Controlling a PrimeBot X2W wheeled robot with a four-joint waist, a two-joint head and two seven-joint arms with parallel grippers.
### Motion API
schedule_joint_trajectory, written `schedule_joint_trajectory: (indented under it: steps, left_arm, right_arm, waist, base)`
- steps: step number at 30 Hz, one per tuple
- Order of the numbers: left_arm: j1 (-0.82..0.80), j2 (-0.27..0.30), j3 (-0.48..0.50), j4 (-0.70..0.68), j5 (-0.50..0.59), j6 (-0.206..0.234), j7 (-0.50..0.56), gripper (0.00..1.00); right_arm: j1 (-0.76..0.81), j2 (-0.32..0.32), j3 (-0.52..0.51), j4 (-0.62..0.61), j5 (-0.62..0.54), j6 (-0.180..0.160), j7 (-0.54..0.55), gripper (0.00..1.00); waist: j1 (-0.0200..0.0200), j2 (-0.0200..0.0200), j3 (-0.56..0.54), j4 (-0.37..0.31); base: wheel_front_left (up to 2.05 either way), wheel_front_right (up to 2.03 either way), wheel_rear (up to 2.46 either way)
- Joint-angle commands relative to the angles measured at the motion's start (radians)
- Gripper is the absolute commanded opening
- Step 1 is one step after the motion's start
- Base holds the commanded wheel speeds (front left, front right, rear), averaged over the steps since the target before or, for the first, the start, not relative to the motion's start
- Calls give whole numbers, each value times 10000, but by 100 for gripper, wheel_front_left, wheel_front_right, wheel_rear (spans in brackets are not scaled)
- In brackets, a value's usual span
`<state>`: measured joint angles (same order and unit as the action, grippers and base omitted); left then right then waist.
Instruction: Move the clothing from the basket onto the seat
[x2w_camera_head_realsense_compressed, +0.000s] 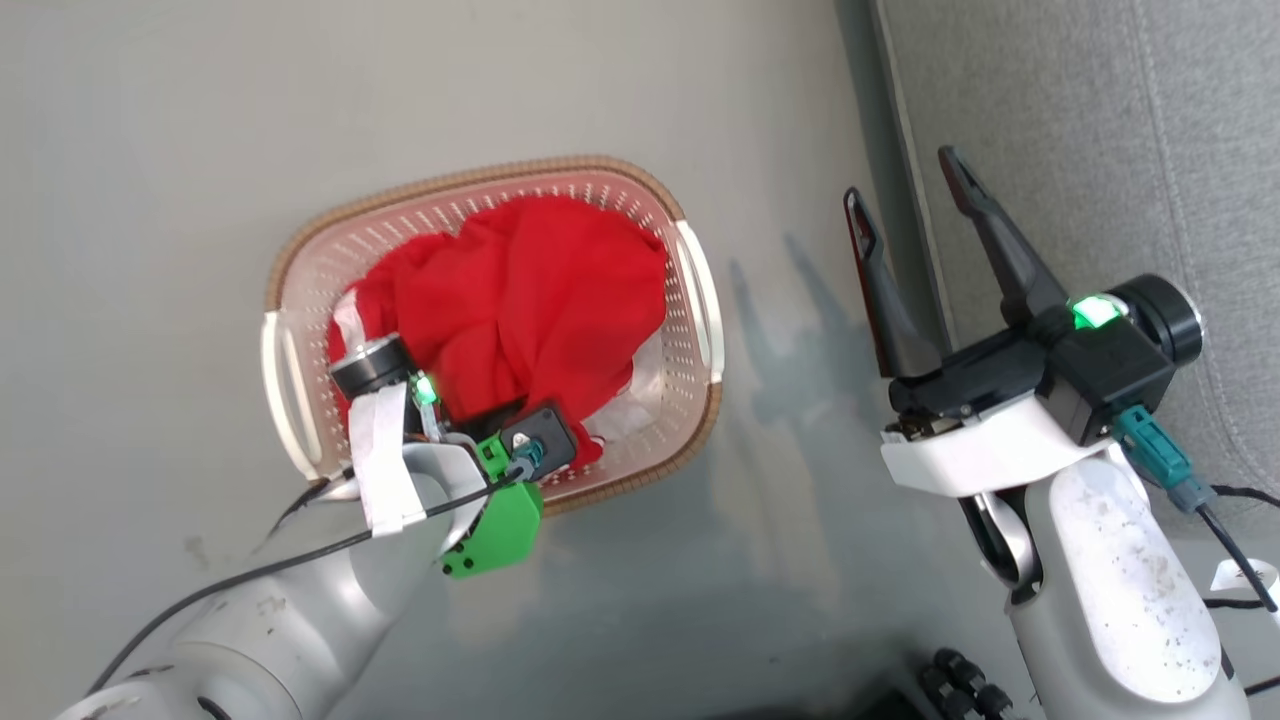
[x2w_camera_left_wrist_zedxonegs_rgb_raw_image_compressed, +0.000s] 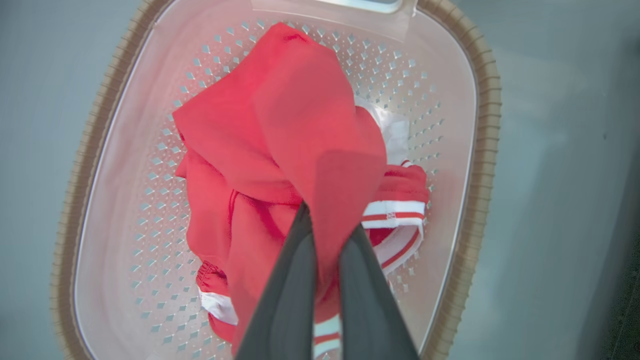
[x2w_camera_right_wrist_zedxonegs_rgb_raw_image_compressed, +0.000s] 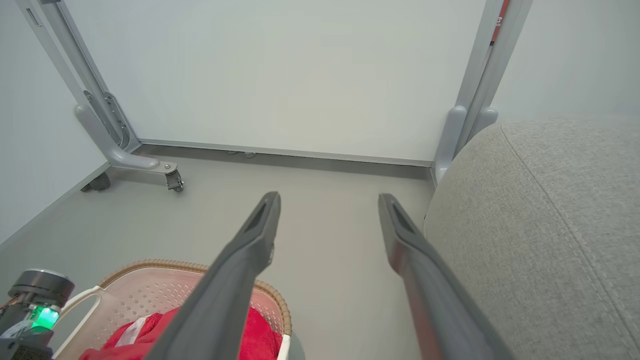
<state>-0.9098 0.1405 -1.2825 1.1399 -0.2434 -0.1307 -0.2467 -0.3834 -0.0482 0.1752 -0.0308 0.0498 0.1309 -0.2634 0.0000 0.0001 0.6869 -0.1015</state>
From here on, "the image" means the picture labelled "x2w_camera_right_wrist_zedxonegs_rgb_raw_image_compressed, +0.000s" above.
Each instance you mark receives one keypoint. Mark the grey caster wheel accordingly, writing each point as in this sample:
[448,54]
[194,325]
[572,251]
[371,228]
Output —
[175,181]
[97,183]

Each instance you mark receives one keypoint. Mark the pink basket with wicker rim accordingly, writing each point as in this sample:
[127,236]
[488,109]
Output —
[145,290]

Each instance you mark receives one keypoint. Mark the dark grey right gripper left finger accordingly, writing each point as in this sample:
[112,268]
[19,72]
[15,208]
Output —
[235,285]

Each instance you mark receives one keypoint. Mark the red strip on stand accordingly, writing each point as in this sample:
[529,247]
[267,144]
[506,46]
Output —
[500,22]

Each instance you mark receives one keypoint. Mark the white partition panel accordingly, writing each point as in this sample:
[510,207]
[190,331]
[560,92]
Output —
[300,75]

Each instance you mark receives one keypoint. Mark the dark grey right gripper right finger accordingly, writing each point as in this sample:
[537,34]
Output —
[430,290]

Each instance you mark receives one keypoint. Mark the grey fabric sofa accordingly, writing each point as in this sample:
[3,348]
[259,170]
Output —
[550,240]

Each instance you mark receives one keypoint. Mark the red and white fleece garment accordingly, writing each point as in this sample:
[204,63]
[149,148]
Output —
[260,342]

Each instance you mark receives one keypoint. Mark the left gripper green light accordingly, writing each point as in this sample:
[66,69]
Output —
[35,300]

